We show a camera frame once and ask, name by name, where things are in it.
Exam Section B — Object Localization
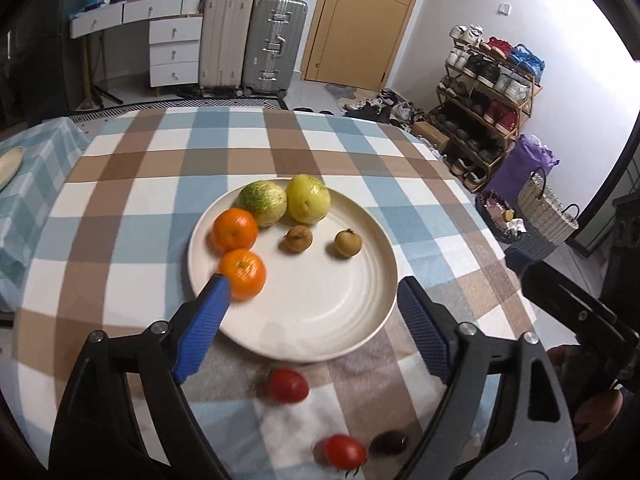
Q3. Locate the beige suitcase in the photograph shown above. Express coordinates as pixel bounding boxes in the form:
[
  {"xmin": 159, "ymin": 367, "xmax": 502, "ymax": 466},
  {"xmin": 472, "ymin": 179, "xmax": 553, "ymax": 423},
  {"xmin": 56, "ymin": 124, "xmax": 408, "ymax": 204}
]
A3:
[{"xmin": 198, "ymin": 0, "xmax": 254, "ymax": 89}]

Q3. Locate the left brown longan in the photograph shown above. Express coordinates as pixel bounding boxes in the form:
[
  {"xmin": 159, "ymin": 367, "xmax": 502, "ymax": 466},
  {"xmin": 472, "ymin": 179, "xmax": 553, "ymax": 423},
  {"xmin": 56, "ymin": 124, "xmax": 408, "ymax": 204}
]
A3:
[{"xmin": 284, "ymin": 226, "xmax": 314, "ymax": 254}]

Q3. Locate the cream round plate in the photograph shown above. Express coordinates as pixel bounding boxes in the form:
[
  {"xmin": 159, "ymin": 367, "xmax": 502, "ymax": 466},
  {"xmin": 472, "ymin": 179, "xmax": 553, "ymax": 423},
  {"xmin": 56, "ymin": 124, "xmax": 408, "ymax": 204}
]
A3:
[{"xmin": 186, "ymin": 190, "xmax": 400, "ymax": 365}]

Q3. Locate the blue checkered side cloth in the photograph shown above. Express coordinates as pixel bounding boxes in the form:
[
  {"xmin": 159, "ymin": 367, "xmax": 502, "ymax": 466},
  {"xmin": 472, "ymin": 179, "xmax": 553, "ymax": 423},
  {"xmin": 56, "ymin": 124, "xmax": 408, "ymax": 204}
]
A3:
[{"xmin": 1, "ymin": 117, "xmax": 90, "ymax": 312}]

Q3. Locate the yellow guava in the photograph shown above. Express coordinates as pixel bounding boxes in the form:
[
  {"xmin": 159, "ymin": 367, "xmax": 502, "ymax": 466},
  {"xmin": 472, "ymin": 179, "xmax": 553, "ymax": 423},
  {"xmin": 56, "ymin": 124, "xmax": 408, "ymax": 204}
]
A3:
[{"xmin": 286, "ymin": 174, "xmax": 331, "ymax": 226}]

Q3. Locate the rear orange tangerine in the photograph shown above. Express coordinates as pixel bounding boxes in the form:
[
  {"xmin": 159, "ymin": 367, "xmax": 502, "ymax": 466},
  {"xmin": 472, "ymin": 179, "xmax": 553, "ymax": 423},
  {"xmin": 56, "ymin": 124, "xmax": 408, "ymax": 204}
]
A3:
[{"xmin": 209, "ymin": 208, "xmax": 259, "ymax": 254}]

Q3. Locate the woven basket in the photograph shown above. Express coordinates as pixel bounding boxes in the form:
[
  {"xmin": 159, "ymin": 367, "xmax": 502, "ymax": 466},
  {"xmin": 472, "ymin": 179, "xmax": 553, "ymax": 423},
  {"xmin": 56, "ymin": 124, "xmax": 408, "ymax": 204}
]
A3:
[{"xmin": 518, "ymin": 167, "xmax": 580, "ymax": 246}]

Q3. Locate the red tomato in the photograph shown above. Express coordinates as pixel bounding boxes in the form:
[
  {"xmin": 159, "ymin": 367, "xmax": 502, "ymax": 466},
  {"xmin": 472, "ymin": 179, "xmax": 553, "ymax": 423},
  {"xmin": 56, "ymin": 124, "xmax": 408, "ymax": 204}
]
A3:
[
  {"xmin": 256, "ymin": 367, "xmax": 310, "ymax": 404},
  {"xmin": 314, "ymin": 434, "xmax": 368, "ymax": 474}
]

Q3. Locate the front orange tangerine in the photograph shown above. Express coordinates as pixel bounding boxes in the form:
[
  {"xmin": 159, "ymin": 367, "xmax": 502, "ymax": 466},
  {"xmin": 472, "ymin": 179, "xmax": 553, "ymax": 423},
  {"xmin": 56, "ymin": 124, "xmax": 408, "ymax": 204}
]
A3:
[{"xmin": 217, "ymin": 249, "xmax": 267, "ymax": 301}]

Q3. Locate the right brown longan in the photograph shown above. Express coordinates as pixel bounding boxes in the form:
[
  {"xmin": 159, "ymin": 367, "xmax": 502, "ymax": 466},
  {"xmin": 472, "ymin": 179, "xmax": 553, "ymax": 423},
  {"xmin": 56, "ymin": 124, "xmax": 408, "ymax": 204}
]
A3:
[{"xmin": 334, "ymin": 229, "xmax": 362, "ymax": 258}]

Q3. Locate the brown longan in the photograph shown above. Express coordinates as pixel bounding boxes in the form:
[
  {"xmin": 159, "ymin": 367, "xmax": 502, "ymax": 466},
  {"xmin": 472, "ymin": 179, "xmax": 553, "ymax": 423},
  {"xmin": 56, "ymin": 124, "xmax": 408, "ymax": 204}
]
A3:
[
  {"xmin": 284, "ymin": 226, "xmax": 314, "ymax": 254},
  {"xmin": 334, "ymin": 229, "xmax": 362, "ymax": 258}
]

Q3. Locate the silver suitcase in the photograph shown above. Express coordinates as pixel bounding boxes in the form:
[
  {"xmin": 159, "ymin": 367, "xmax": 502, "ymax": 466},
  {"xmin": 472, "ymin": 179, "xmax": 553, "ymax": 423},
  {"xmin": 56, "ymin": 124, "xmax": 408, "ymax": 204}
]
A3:
[{"xmin": 242, "ymin": 0, "xmax": 308, "ymax": 98}]

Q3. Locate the dark purple plum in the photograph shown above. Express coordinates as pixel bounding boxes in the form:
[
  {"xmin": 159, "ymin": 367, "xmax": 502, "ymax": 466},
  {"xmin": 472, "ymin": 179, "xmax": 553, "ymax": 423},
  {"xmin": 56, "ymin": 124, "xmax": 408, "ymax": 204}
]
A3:
[{"xmin": 369, "ymin": 430, "xmax": 409, "ymax": 456}]

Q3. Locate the green mottled guava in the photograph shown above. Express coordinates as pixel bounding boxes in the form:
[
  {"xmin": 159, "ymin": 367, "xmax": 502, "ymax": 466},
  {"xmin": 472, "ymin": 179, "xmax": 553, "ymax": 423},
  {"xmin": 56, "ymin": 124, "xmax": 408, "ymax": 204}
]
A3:
[{"xmin": 235, "ymin": 180, "xmax": 288, "ymax": 229}]

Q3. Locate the wooden door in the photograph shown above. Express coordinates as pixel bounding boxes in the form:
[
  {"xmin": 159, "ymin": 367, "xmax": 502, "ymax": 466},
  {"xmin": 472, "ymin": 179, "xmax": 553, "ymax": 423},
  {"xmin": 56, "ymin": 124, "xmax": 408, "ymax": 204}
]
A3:
[{"xmin": 296, "ymin": 0, "xmax": 421, "ymax": 90}]

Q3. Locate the small side plate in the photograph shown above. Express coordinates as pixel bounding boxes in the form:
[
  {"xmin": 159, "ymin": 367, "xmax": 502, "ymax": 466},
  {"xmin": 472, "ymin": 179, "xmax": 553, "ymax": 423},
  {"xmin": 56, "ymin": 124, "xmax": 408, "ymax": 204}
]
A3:
[{"xmin": 0, "ymin": 146, "xmax": 24, "ymax": 190}]

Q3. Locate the orange tangerine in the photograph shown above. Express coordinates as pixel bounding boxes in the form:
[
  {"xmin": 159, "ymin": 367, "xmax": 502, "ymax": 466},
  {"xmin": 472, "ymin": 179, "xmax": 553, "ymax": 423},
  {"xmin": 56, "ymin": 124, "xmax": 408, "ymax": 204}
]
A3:
[
  {"xmin": 209, "ymin": 208, "xmax": 259, "ymax": 254},
  {"xmin": 217, "ymin": 249, "xmax": 267, "ymax": 301}
]

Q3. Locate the purple bag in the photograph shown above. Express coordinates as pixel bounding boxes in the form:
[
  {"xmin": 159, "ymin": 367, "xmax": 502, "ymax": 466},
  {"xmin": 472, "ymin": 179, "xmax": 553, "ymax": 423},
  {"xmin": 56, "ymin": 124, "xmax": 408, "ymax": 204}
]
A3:
[{"xmin": 485, "ymin": 134, "xmax": 560, "ymax": 205}]

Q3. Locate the shoe rack with shoes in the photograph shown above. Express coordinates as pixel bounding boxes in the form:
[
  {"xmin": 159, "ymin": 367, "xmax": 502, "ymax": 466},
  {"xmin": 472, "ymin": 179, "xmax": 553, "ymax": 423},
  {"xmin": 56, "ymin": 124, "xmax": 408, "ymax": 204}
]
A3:
[{"xmin": 427, "ymin": 25, "xmax": 546, "ymax": 193}]

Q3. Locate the person's right hand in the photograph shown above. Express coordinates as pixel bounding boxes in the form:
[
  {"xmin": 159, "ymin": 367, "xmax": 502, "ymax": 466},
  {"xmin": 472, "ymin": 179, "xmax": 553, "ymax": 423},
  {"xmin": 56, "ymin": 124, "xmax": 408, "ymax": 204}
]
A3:
[{"xmin": 547, "ymin": 344, "xmax": 624, "ymax": 442}]

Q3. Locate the white drawer desk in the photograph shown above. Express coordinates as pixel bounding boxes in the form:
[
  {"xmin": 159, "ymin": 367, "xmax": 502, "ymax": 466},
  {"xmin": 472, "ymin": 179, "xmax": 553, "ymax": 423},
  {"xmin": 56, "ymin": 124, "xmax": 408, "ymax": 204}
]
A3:
[{"xmin": 70, "ymin": 0, "xmax": 203, "ymax": 91}]

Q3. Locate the checkered tablecloth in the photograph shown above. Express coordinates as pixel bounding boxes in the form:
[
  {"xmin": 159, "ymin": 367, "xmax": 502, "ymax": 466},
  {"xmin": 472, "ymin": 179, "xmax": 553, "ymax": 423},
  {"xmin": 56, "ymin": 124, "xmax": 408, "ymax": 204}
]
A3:
[{"xmin": 1, "ymin": 107, "xmax": 535, "ymax": 479}]

